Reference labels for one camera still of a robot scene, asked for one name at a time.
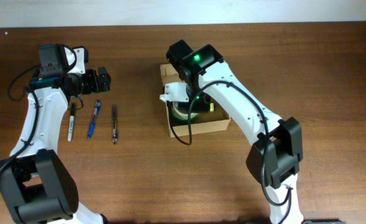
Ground cream masking tape roll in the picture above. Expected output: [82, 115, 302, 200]
[172, 101, 188, 113]

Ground blue pen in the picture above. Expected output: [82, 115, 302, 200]
[88, 100, 101, 139]

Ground green tape roll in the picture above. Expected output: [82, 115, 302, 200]
[172, 106, 198, 122]

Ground black and white marker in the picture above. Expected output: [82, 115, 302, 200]
[67, 103, 76, 142]

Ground black pen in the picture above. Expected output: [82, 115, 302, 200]
[112, 105, 118, 144]

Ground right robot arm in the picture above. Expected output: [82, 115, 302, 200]
[160, 40, 304, 223]

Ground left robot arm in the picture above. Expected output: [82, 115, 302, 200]
[0, 44, 111, 223]

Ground open cardboard box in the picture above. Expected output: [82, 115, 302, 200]
[160, 64, 231, 137]

